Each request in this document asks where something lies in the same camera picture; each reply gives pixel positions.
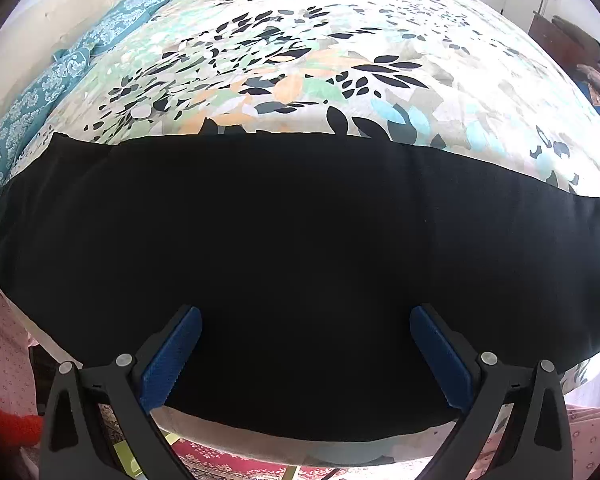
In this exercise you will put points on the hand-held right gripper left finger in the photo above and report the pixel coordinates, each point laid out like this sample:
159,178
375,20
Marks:
172,355

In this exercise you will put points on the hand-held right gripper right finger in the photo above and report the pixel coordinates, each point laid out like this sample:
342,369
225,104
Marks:
440,355

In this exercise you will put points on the black pants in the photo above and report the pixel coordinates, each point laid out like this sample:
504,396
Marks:
300,240

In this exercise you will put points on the red patterned rug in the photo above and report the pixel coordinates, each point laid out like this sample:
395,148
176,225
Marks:
220,462

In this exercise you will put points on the person's pink dotted clothing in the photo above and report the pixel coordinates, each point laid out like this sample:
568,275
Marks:
5,350

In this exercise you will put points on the red fuzzy cloth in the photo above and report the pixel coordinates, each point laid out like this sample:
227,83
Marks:
10,422

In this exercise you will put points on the teal patterned pillow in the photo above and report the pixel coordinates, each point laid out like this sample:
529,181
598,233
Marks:
25,120
120,17

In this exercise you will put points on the floral bed sheet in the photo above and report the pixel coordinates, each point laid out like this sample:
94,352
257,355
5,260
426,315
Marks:
330,60

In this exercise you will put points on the brown wooden dresser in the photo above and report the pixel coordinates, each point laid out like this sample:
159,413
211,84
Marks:
547,35

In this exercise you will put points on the cream padded headboard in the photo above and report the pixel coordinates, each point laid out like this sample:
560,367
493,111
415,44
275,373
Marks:
45,15

